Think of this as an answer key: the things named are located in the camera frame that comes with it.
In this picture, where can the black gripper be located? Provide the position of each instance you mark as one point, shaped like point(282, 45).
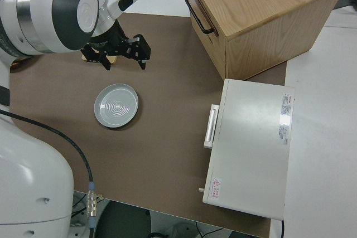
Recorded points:
point(110, 40)

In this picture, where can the gray round plate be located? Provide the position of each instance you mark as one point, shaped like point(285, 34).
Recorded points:
point(117, 107)

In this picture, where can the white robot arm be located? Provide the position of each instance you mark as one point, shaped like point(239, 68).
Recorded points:
point(42, 12)

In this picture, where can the wooden mug stand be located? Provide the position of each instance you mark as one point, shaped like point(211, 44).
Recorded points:
point(113, 59)

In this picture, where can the brown table mat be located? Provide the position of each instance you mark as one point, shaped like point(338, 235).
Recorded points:
point(167, 82)

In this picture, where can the white toaster oven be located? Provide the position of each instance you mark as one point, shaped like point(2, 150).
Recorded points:
point(251, 143)

